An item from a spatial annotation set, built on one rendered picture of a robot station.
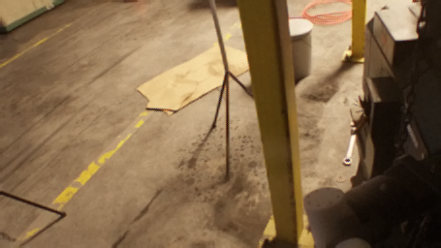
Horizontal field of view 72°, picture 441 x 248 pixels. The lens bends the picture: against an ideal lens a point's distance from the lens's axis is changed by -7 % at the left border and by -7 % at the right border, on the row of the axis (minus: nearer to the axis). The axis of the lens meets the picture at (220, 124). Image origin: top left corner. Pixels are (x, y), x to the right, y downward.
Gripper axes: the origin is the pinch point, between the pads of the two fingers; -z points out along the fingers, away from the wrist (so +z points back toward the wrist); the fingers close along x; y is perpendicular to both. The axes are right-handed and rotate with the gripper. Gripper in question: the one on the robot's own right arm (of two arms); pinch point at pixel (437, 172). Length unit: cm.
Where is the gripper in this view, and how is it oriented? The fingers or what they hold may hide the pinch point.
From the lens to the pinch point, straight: 67.4
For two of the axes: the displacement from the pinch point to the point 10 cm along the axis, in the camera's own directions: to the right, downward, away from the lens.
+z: -9.2, 3.6, -1.6
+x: 3.4, 5.2, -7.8
